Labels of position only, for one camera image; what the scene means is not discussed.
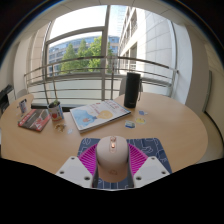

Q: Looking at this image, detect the printed tin can with plant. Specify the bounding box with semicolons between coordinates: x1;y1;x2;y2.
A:
47;100;65;122

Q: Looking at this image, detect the pale pink computer mouse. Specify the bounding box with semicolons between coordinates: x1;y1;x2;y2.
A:
95;135;130;184

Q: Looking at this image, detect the light blue picture book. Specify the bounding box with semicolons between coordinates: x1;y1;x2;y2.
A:
69;99;132;134

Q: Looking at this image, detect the red and dark magazine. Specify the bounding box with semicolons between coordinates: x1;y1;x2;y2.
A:
17;108;52;133

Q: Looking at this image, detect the black and grey printer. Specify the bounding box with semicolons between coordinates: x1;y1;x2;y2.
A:
0;84;15;115

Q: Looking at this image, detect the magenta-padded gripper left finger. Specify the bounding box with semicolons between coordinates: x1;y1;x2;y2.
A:
55;143;100;190

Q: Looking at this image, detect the blue patterned mouse pad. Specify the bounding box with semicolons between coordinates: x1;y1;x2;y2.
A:
77;137;174;190

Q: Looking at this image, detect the black cylindrical bottle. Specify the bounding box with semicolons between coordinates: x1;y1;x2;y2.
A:
123;71;142;109

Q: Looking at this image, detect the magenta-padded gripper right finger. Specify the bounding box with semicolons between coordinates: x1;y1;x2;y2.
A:
127;142;171;189

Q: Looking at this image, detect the metal balcony railing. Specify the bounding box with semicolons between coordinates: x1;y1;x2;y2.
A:
23;55;180;102

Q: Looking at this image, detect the crumpled clear wrapper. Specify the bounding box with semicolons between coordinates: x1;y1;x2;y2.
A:
54;122;67;133

